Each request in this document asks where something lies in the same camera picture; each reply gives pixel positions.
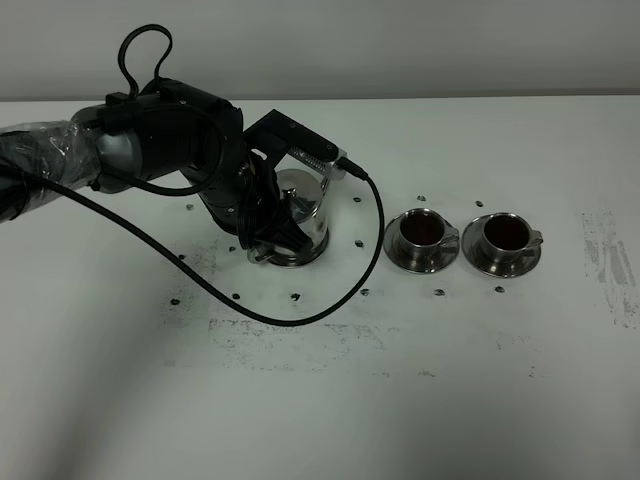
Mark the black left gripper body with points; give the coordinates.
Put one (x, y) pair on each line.
(240, 201)

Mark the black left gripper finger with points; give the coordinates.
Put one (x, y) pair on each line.
(282, 234)

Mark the stainless steel teapot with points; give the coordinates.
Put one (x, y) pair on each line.
(303, 195)

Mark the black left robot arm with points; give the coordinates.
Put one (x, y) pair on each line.
(124, 143)

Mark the steel teapot saucer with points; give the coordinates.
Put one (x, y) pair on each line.
(284, 258)

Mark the left stainless steel saucer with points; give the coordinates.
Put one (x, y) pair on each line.
(416, 260)

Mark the stainless steel saucer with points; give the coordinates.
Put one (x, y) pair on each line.
(477, 255)
(416, 260)

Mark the left stainless steel teacup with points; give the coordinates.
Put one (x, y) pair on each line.
(424, 228)

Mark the stainless steel teacup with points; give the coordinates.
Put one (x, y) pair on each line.
(507, 234)
(424, 228)

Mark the right stainless steel saucer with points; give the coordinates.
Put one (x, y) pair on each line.
(477, 255)

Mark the right stainless steel teacup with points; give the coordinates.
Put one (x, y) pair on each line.
(507, 234)

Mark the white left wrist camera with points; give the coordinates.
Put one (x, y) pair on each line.
(329, 169)

